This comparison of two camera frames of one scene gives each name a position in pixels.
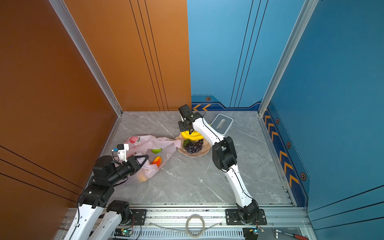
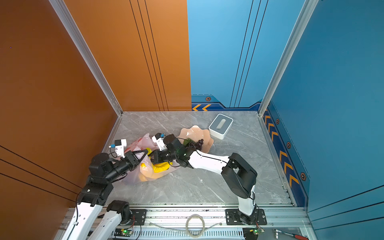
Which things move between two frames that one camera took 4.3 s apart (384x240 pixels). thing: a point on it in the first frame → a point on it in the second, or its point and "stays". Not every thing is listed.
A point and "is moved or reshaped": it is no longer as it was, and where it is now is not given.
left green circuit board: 121,232 stays
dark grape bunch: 194,147 stays
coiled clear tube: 186,230 stays
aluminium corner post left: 68,20 stays
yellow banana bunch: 194,136 → 161,166
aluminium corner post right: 310,7 stays
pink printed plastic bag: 159,150 is moved or reshaped
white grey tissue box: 222,124 stays
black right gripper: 182,128 → 157,156
